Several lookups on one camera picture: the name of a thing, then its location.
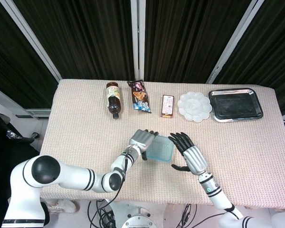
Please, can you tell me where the blue rimmed clear lid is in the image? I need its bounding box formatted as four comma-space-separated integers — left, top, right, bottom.
146, 134, 175, 165

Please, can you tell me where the red cardboard box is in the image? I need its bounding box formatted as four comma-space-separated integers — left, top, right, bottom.
160, 94, 176, 119

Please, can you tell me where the metal rectangular tray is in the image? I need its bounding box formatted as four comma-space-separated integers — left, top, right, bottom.
208, 88, 264, 123

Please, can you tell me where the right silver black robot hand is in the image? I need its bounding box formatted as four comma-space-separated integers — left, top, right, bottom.
168, 132, 209, 176

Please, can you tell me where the brown snack bag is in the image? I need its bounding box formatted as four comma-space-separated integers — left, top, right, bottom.
126, 80, 153, 114

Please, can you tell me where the dark glass bottle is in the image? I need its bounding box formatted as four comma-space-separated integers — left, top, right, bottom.
105, 81, 123, 120

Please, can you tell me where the clear plastic container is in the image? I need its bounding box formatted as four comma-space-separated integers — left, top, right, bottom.
147, 136, 174, 164

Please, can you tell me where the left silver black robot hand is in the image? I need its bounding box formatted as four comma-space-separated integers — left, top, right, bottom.
129, 129, 158, 161

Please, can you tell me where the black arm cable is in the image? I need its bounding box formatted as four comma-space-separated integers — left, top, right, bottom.
87, 145, 134, 228

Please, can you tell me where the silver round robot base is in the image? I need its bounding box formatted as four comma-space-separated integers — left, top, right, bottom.
121, 205, 158, 228

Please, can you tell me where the white flower paint palette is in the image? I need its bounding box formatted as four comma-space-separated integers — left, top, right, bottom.
177, 91, 213, 123

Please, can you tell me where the pink woven tablecloth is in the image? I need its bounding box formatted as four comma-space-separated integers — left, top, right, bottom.
38, 78, 285, 211

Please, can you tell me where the black floor cable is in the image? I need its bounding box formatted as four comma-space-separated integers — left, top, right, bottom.
177, 203, 198, 228
87, 199, 121, 228

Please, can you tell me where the white shoe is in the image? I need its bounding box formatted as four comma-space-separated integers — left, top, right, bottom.
47, 199, 78, 213

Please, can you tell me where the white metal frame post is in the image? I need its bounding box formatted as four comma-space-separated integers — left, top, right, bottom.
130, 0, 147, 82
205, 0, 260, 85
0, 0, 63, 83

